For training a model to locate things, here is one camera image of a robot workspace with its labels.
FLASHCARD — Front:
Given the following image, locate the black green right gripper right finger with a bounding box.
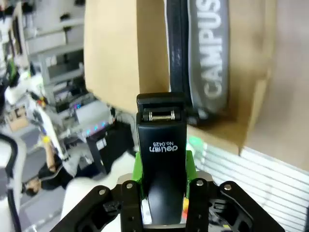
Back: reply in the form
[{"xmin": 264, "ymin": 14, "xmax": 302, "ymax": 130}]
[{"xmin": 184, "ymin": 149, "xmax": 285, "ymax": 232}]

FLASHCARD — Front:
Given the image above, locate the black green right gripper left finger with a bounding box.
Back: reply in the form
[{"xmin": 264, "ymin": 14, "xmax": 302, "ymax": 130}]
[{"xmin": 49, "ymin": 151, "xmax": 145, "ymax": 232}]

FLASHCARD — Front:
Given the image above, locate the black stapler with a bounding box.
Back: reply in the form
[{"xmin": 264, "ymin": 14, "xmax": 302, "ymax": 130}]
[{"xmin": 136, "ymin": 91, "xmax": 188, "ymax": 225}]

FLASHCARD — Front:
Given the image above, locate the grey Campus pencil case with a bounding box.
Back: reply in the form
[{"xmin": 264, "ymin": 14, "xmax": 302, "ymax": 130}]
[{"xmin": 165, "ymin": 0, "xmax": 230, "ymax": 126}]

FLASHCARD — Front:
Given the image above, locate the person's right forearm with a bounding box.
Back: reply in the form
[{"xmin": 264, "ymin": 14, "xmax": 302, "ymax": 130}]
[{"xmin": 44, "ymin": 136, "xmax": 56, "ymax": 171}]

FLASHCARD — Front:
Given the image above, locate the brown cardboard box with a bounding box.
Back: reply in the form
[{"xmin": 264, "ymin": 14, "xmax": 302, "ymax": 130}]
[{"xmin": 83, "ymin": 0, "xmax": 277, "ymax": 157}]

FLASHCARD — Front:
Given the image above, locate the white slatted panel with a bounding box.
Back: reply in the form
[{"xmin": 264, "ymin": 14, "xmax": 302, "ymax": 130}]
[{"xmin": 193, "ymin": 142, "xmax": 309, "ymax": 232}]

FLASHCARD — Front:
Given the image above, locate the black cabinet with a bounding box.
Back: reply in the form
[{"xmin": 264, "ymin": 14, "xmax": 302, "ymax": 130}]
[{"xmin": 85, "ymin": 122, "xmax": 135, "ymax": 174}]

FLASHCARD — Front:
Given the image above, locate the person's black shirt torso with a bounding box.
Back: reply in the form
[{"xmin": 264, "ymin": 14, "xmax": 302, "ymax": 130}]
[{"xmin": 37, "ymin": 154, "xmax": 75, "ymax": 190}]

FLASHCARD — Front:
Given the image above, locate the person's head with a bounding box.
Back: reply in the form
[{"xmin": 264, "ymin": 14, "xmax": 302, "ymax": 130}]
[{"xmin": 23, "ymin": 180, "xmax": 43, "ymax": 198}]

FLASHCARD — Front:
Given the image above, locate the grey device with lit LEDs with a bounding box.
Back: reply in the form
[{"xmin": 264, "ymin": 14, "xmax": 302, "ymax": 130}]
[{"xmin": 70, "ymin": 101, "xmax": 116, "ymax": 140}]

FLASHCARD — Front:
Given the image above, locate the grey metal shelving rack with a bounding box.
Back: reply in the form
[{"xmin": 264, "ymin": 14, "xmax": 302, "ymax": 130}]
[{"xmin": 24, "ymin": 18, "xmax": 87, "ymax": 100}]

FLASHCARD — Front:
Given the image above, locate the black cable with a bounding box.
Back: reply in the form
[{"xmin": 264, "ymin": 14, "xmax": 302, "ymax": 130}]
[{"xmin": 0, "ymin": 132, "xmax": 22, "ymax": 232}]

